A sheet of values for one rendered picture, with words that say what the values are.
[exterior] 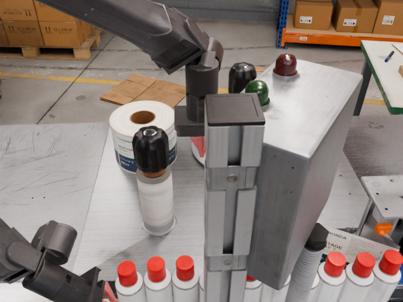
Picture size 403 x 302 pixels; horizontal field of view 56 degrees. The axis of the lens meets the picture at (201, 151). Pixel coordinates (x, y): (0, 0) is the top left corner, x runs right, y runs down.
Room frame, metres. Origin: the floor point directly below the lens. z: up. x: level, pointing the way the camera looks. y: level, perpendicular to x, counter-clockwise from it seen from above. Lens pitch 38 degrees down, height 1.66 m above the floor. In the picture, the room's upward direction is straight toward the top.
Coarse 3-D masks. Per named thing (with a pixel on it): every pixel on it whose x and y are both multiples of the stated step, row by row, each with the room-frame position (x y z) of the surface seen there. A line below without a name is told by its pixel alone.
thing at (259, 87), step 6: (252, 84) 0.31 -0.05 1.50; (258, 84) 0.31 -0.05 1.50; (264, 84) 0.31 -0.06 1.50; (246, 90) 0.30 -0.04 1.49; (252, 90) 0.30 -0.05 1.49; (258, 90) 0.30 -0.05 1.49; (264, 90) 0.30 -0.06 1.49; (258, 96) 0.30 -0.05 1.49; (264, 96) 0.30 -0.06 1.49; (264, 102) 0.30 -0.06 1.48; (264, 108) 0.30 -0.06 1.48
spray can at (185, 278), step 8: (184, 256) 0.42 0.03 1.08; (176, 264) 0.41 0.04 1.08; (184, 264) 0.41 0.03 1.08; (192, 264) 0.41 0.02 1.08; (176, 272) 0.41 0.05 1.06; (184, 272) 0.40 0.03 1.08; (192, 272) 0.40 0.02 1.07; (176, 280) 0.40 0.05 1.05; (184, 280) 0.40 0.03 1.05; (192, 280) 0.40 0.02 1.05; (176, 288) 0.39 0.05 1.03; (184, 288) 0.39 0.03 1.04; (192, 288) 0.39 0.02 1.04; (176, 296) 0.39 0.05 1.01; (184, 296) 0.39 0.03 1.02; (192, 296) 0.39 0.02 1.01
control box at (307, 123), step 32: (288, 96) 0.32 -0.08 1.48; (320, 96) 0.32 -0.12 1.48; (352, 96) 0.33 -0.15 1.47; (288, 128) 0.27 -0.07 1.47; (320, 128) 0.27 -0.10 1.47; (288, 160) 0.24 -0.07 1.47; (320, 160) 0.26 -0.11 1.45; (288, 192) 0.23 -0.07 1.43; (320, 192) 0.30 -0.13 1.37; (256, 224) 0.25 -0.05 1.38; (288, 224) 0.23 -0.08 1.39; (256, 256) 0.25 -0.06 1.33; (288, 256) 0.23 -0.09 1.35
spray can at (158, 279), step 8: (152, 264) 0.41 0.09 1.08; (160, 264) 0.41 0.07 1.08; (152, 272) 0.39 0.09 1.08; (160, 272) 0.40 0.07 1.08; (168, 272) 0.42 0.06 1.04; (144, 280) 0.40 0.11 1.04; (152, 280) 0.39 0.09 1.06; (160, 280) 0.39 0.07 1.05; (168, 280) 0.40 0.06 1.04; (152, 288) 0.39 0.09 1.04; (160, 288) 0.39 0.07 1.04; (168, 288) 0.39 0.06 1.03; (152, 296) 0.39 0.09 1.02; (160, 296) 0.38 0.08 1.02; (168, 296) 0.39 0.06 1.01
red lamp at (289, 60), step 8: (280, 56) 0.37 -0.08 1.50; (288, 56) 0.36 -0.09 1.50; (280, 64) 0.36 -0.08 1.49; (288, 64) 0.36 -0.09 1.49; (296, 64) 0.36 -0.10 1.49; (272, 72) 0.37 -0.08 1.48; (280, 72) 0.36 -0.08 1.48; (288, 72) 0.36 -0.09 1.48; (296, 72) 0.36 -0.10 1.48; (288, 80) 0.36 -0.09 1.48
